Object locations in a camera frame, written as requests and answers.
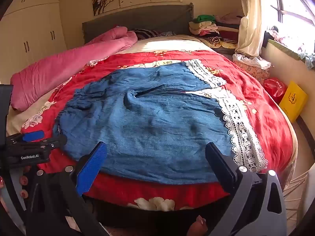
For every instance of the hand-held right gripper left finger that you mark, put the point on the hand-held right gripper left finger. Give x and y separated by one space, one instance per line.
91 168

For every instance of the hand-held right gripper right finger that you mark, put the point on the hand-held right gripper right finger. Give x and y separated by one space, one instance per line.
219 170

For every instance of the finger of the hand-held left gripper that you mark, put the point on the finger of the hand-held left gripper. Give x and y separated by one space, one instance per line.
53 141
33 136

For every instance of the blue lace-trimmed denim pants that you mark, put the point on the blue lace-trimmed denim pants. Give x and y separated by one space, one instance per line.
152 127

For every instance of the person's left hand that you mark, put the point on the person's left hand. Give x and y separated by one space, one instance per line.
24 180

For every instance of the person's right hand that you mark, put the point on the person's right hand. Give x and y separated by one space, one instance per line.
198 225

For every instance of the red floral bedspread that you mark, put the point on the red floral bedspread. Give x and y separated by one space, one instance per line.
265 118

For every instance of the pink quilt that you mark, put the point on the pink quilt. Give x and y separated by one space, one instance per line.
61 66

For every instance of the red plastic bag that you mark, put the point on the red plastic bag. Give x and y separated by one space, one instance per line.
275 88

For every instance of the yellow flat box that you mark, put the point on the yellow flat box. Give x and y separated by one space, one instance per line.
292 100

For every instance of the floral fabric box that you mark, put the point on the floral fabric box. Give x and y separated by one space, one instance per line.
256 72

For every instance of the cream wardrobe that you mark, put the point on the cream wardrobe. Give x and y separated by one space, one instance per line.
32 29

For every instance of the white crumpled cloth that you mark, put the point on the white crumpled cloth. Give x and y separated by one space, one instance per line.
251 61

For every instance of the beige bed sheet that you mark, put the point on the beige bed sheet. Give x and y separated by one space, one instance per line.
157 44

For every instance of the pile of folded clothes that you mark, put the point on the pile of folded clothes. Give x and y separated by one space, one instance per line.
209 29

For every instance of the striped pillow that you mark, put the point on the striped pillow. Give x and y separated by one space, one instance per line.
147 34

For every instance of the clothes on windowsill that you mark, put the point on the clothes on windowsill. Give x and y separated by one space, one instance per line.
307 56

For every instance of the cream curtain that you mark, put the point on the cream curtain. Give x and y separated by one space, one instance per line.
251 24

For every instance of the grey padded headboard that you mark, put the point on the grey padded headboard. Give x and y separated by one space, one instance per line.
137 17

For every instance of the window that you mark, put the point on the window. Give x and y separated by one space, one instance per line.
295 0

